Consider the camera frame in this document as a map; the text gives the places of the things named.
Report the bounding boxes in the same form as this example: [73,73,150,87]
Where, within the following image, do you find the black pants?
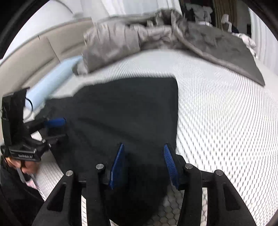
[38,77,178,225]

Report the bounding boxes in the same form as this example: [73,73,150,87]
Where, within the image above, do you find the person's left hand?
[5,157,40,175]

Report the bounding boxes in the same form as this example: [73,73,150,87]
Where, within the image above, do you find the light blue pillow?
[25,56,82,111]

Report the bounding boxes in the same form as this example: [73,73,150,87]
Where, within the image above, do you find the beige padded headboard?
[1,17,92,95]

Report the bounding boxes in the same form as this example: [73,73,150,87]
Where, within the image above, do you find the white honeycomb mattress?
[21,48,278,226]

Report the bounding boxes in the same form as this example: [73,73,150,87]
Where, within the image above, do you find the white curtain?
[81,0,181,21]

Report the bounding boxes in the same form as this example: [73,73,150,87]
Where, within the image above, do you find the grey duvet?
[73,9,265,86]

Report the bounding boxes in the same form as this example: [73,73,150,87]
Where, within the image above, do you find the white office chair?
[221,14,232,33]

